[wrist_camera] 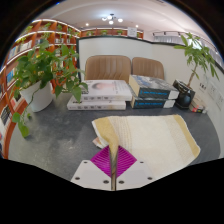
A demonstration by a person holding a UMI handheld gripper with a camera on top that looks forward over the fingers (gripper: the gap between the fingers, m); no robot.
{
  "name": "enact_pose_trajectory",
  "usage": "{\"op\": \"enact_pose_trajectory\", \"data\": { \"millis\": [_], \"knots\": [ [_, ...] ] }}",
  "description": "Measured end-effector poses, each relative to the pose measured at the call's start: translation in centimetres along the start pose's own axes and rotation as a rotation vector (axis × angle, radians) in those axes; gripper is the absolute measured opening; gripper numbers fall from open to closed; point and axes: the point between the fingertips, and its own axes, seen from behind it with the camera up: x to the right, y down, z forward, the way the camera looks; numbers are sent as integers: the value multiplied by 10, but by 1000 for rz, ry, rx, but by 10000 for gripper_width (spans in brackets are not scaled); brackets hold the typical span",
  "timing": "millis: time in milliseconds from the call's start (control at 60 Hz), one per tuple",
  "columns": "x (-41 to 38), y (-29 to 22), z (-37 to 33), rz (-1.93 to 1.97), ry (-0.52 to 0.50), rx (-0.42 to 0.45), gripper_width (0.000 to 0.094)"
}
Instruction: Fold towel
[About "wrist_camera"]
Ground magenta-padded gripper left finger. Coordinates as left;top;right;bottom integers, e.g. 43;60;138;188
70;145;113;192

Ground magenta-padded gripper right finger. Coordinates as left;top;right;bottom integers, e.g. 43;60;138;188
115;145;155;192

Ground cream and yellow towel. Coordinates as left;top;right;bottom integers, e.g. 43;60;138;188
91;114;201;192

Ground flat white book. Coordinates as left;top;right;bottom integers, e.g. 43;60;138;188
66;95;128;111

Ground dark book with blue spine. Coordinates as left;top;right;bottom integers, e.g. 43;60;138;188
129;91;177;110

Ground large white face-cover book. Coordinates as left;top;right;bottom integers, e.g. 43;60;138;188
77;79;133;102

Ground thick dark photo-cover book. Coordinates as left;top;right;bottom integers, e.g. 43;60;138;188
128;74;180;100

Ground small tree in black pot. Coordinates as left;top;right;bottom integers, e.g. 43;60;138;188
173;32;221;110

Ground leafy plant in white pot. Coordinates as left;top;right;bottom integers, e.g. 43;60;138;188
11;39;89;138

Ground orange wooden bookshelf unit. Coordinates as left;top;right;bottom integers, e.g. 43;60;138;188
0;18;145;159

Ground brown padded chair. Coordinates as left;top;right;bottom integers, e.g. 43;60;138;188
84;54;132;84
131;56;165;80

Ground white window curtain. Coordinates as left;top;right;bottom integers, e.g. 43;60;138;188
153;31;224;71

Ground black ceiling lamp cluster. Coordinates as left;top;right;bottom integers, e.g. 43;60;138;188
101;13;124;25

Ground white wall socket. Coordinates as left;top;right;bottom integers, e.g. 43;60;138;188
206;83;218;101
215;91;224;111

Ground black track light rail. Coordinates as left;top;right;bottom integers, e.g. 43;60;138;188
152;30;188;37

